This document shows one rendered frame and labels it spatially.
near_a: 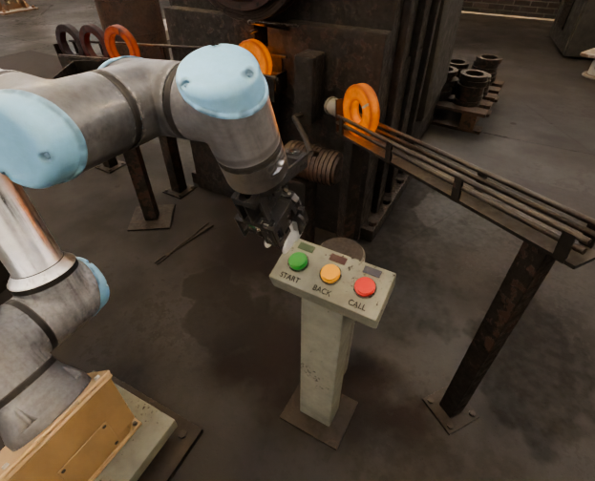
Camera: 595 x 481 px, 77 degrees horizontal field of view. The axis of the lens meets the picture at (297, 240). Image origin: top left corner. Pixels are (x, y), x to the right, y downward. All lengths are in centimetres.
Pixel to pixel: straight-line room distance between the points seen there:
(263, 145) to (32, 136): 23
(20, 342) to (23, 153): 63
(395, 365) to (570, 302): 80
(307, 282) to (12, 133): 55
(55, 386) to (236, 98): 76
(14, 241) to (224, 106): 68
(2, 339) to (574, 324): 176
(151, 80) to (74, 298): 66
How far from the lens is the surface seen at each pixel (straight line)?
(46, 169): 42
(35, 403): 99
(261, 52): 153
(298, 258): 79
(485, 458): 133
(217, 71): 44
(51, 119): 41
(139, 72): 50
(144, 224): 200
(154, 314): 157
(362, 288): 75
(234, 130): 44
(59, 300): 103
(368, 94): 117
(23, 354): 100
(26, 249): 100
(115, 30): 204
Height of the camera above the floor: 116
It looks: 41 degrees down
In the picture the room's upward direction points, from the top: straight up
